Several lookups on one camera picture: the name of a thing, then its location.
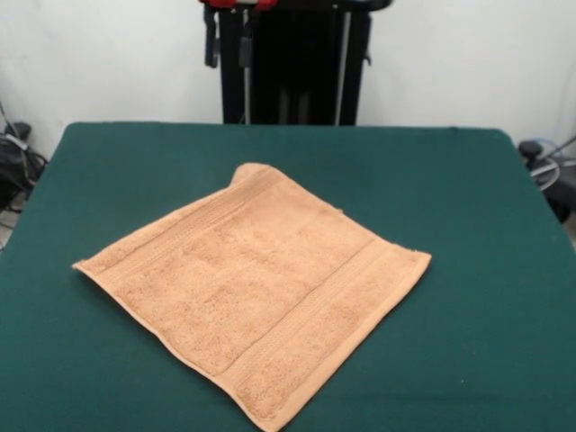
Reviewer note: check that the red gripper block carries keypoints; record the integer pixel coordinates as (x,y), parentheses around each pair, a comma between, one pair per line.
(216,2)

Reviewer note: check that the tan terry towel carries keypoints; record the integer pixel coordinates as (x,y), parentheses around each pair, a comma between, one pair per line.
(252,292)

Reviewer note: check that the dark green table cloth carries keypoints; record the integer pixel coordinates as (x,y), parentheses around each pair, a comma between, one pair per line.
(472,315)

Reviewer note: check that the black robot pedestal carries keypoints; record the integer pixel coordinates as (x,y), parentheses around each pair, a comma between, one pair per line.
(306,67)

